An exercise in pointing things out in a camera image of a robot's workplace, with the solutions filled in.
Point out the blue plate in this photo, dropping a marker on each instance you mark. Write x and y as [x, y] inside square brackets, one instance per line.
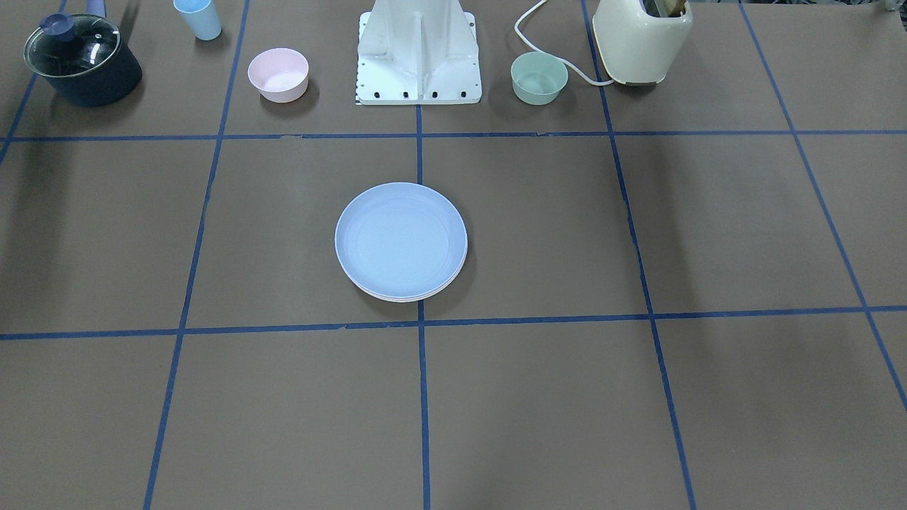
[398, 217]

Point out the pink plate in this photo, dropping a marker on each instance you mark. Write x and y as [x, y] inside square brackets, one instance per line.
[406, 276]

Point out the beige plate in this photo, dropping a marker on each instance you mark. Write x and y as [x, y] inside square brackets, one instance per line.
[404, 299]

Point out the green bowl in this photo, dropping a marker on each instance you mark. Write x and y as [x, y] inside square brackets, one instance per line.
[538, 78]

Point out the pink bowl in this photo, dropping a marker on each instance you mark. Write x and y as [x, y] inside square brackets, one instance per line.
[281, 75]

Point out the cream toaster with bread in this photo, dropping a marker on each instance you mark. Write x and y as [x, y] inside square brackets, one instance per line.
[638, 41]

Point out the light blue cup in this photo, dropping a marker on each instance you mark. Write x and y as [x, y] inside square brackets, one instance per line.
[201, 17]

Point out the dark blue saucepan with lid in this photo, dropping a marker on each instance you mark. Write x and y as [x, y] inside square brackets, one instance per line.
[83, 56]

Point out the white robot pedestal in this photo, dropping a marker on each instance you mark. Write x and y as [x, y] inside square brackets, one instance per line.
[418, 53]

